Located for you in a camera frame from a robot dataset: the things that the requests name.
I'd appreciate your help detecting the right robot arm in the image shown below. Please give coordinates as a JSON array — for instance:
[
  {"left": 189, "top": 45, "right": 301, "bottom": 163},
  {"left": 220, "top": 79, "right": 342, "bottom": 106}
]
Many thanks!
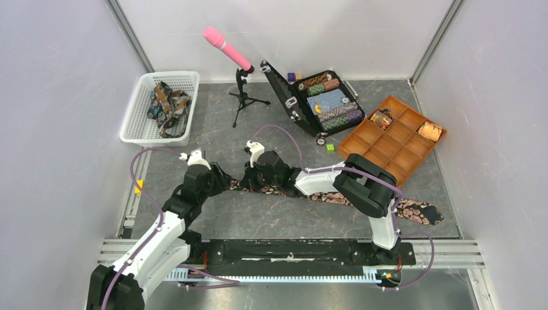
[{"left": 238, "top": 151, "right": 408, "bottom": 265}]

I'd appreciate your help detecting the black tripod stand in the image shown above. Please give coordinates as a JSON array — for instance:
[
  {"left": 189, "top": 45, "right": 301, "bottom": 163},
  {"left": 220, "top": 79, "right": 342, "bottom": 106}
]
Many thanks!
[{"left": 229, "top": 66, "right": 271, "bottom": 128}]

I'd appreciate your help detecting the yellow block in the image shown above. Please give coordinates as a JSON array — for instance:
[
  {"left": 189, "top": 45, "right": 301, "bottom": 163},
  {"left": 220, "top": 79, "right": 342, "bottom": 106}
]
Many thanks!
[{"left": 134, "top": 180, "right": 144, "bottom": 194}]

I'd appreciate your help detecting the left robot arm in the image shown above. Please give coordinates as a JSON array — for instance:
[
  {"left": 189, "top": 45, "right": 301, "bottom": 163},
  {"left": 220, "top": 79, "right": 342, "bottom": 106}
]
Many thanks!
[{"left": 86, "top": 162, "right": 231, "bottom": 309}]

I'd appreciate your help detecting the rolled tan patterned tie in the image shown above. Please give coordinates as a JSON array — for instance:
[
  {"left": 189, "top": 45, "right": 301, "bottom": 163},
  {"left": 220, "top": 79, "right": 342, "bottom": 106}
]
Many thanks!
[{"left": 417, "top": 121, "right": 443, "bottom": 143}]

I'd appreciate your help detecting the black poker chip case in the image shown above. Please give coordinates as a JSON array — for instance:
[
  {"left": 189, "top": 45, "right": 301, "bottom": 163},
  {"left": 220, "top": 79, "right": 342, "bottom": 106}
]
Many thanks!
[{"left": 260, "top": 60, "right": 365, "bottom": 138}]

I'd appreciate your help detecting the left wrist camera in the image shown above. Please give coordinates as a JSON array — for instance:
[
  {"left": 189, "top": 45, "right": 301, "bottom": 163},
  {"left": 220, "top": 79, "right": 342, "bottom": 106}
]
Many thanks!
[{"left": 179, "top": 148, "right": 211, "bottom": 170}]

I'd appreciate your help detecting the orange compartment tray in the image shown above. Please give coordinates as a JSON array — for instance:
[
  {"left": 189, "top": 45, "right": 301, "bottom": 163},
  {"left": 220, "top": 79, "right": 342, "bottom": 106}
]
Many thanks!
[{"left": 337, "top": 96, "right": 447, "bottom": 187}]

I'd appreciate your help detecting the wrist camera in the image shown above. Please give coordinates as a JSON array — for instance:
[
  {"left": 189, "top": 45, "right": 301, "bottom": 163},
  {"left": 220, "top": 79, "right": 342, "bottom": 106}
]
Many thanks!
[
  {"left": 244, "top": 140, "right": 265, "bottom": 168},
  {"left": 179, "top": 148, "right": 211, "bottom": 170}
]

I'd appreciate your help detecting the black floral tie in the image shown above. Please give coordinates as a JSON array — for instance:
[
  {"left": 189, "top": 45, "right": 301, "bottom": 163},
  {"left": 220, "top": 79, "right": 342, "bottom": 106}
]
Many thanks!
[{"left": 229, "top": 178, "right": 445, "bottom": 226}]

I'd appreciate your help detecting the dark blue patterned tie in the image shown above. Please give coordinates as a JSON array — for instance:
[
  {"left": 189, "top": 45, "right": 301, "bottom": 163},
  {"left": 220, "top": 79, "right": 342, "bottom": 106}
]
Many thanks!
[{"left": 147, "top": 81, "right": 192, "bottom": 138}]

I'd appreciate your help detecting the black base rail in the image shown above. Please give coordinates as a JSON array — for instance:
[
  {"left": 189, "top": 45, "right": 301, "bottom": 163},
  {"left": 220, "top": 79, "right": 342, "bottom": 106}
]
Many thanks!
[{"left": 186, "top": 239, "right": 417, "bottom": 277}]

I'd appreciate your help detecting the rolled dark patterned tie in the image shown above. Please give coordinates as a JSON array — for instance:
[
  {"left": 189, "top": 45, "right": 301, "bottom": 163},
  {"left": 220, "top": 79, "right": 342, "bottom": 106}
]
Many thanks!
[{"left": 369, "top": 108, "right": 394, "bottom": 130}]

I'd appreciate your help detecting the pink microphone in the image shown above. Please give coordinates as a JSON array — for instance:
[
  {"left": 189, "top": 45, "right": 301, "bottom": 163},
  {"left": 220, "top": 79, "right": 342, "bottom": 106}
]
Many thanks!
[{"left": 203, "top": 26, "right": 255, "bottom": 74}]

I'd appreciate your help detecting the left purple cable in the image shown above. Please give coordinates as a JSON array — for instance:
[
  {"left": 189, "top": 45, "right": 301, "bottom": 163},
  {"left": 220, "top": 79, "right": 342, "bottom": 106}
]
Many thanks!
[{"left": 100, "top": 147, "right": 240, "bottom": 310}]

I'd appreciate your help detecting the white plastic basket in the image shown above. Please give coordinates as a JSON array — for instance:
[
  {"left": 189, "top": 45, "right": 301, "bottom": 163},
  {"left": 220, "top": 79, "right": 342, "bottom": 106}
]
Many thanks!
[{"left": 119, "top": 70, "right": 200, "bottom": 147}]

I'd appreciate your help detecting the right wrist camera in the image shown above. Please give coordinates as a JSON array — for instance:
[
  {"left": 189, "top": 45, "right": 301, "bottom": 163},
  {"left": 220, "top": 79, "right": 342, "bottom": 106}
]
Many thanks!
[{"left": 244, "top": 140, "right": 265, "bottom": 168}]

